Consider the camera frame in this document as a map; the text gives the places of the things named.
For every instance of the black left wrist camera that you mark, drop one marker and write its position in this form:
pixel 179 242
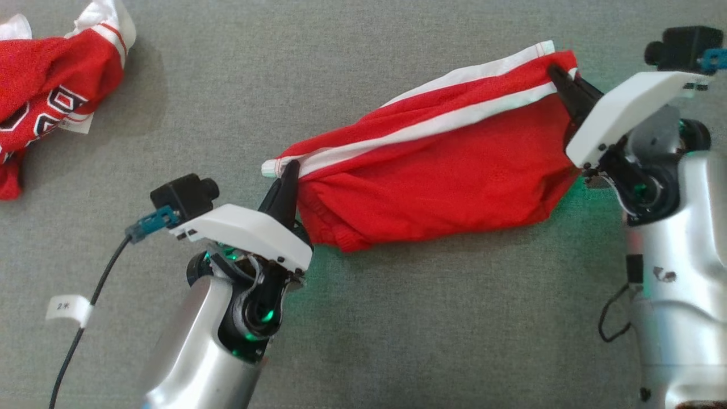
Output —
pixel 182 196

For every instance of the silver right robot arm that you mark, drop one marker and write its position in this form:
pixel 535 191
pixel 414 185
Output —
pixel 681 255

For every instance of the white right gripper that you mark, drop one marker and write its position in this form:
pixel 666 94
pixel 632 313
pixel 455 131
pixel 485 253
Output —
pixel 625 108

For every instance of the red Bulls basketball jersey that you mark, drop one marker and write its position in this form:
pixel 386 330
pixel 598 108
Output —
pixel 51 74

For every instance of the grey sofa seat cushion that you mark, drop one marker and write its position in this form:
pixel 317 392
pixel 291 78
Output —
pixel 397 318

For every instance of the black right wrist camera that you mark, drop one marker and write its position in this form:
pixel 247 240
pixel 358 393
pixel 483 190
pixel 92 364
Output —
pixel 681 48

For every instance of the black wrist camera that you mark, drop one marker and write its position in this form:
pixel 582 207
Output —
pixel 681 48
pixel 182 196

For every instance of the red shorts with white stripes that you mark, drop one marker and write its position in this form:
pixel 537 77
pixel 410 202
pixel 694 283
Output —
pixel 431 170

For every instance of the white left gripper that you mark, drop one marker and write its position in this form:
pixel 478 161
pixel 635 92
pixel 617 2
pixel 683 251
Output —
pixel 250 233

